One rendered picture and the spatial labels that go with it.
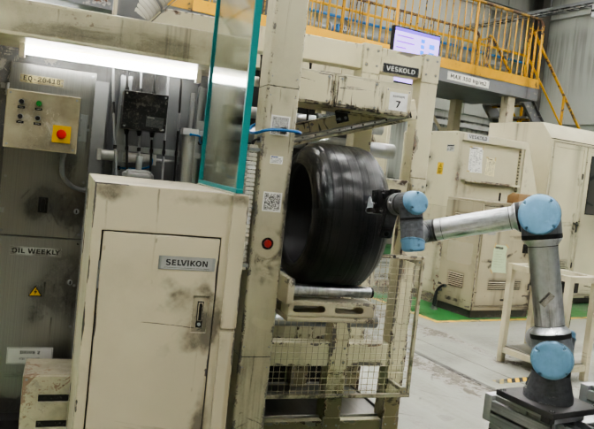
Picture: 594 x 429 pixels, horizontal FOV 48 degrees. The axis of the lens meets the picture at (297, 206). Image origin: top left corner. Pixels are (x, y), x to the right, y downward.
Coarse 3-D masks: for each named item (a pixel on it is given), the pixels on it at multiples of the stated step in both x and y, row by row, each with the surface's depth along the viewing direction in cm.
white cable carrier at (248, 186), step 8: (248, 144) 251; (248, 152) 251; (248, 160) 251; (248, 168) 247; (248, 176) 248; (248, 184) 248; (248, 192) 248; (248, 208) 249; (248, 224) 249; (248, 232) 250
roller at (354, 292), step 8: (296, 288) 248; (304, 288) 250; (312, 288) 251; (320, 288) 252; (328, 288) 253; (336, 288) 254; (344, 288) 255; (352, 288) 257; (360, 288) 258; (368, 288) 259; (336, 296) 255; (344, 296) 256; (352, 296) 257; (360, 296) 258; (368, 296) 259
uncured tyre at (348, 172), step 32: (320, 160) 248; (352, 160) 250; (288, 192) 287; (320, 192) 241; (352, 192) 241; (288, 224) 290; (320, 224) 239; (352, 224) 240; (288, 256) 272; (320, 256) 242; (352, 256) 244
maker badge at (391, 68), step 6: (384, 66) 323; (390, 66) 324; (396, 66) 325; (402, 66) 326; (384, 72) 324; (390, 72) 325; (396, 72) 326; (402, 72) 327; (408, 72) 328; (414, 72) 329
